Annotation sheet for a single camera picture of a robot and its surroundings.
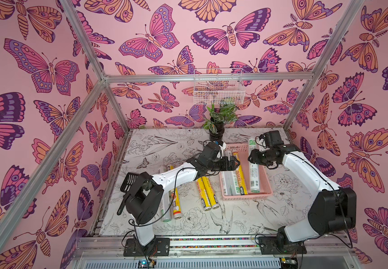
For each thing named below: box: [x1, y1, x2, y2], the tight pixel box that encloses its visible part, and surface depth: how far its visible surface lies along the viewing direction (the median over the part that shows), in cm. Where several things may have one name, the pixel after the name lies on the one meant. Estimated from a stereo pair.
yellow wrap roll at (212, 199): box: [201, 176, 220, 210], surface depth 87 cm
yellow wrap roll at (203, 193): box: [196, 177, 212, 212], surface depth 87 cm
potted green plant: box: [202, 103, 239, 142], surface depth 97 cm
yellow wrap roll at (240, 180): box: [232, 151, 249, 196], surface depth 92 cm
